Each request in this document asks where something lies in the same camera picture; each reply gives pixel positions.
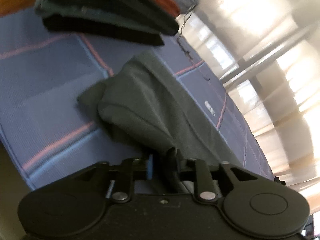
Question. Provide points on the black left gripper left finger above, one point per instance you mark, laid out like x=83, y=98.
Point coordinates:
x=79, y=201

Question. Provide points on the beige sheer curtain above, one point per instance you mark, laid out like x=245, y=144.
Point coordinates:
x=266, y=55

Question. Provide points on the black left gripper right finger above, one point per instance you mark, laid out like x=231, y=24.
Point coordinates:
x=253, y=205

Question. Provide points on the dark grey pants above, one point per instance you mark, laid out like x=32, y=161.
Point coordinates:
x=146, y=107

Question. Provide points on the stack of folded clothes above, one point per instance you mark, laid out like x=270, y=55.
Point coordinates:
x=139, y=21

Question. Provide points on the blue checked bed sheet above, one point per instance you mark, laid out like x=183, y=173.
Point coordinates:
x=42, y=74

